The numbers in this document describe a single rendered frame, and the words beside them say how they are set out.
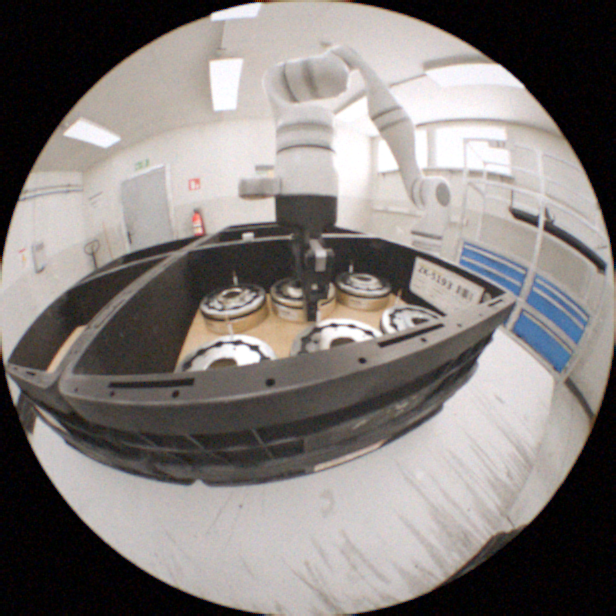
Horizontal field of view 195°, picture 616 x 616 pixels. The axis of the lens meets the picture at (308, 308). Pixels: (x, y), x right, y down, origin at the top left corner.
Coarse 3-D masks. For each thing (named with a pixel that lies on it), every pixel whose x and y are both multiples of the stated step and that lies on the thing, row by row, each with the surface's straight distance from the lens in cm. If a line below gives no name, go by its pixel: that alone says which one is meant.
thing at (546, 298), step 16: (544, 288) 198; (544, 304) 200; (560, 304) 201; (576, 304) 204; (528, 320) 203; (560, 320) 204; (576, 320) 206; (528, 336) 207; (544, 336) 206; (576, 336) 211; (544, 352) 211; (560, 352) 212; (560, 368) 218
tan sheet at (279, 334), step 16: (336, 304) 30; (400, 304) 34; (272, 320) 26; (352, 320) 27; (368, 320) 27; (192, 336) 28; (208, 336) 26; (224, 336) 25; (256, 336) 24; (272, 336) 23; (288, 336) 23; (288, 352) 21
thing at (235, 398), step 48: (288, 240) 33; (384, 240) 39; (144, 288) 21; (96, 336) 15; (384, 336) 8; (432, 336) 9; (480, 336) 16; (96, 384) 10; (144, 384) 8; (192, 384) 7; (240, 384) 6; (288, 384) 6; (336, 384) 6; (384, 384) 8; (144, 432) 10; (192, 432) 9
